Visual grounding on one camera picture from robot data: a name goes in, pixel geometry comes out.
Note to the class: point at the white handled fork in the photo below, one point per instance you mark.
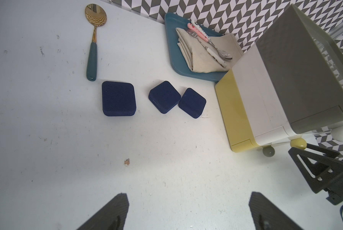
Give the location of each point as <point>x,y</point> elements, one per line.
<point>217,58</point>

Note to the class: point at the blue tray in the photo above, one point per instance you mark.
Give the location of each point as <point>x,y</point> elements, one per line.
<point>178,62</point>

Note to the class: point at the three-drawer storage cabinet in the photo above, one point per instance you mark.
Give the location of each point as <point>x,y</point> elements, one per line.
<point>289,83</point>

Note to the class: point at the pink handled spoon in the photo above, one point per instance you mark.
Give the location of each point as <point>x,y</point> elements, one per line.
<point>202,34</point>

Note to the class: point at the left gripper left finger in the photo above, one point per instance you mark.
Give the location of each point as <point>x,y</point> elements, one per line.
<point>112,216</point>

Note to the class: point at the navy brooch box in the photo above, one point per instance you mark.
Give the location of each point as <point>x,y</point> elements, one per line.
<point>192,103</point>
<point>164,96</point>
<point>118,99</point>

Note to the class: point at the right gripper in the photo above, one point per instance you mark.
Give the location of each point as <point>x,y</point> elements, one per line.
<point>322,170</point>

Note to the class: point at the beige folded napkin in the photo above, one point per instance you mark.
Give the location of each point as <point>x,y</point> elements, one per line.
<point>199,60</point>

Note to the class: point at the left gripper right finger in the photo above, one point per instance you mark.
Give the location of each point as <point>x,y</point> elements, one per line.
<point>266,216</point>

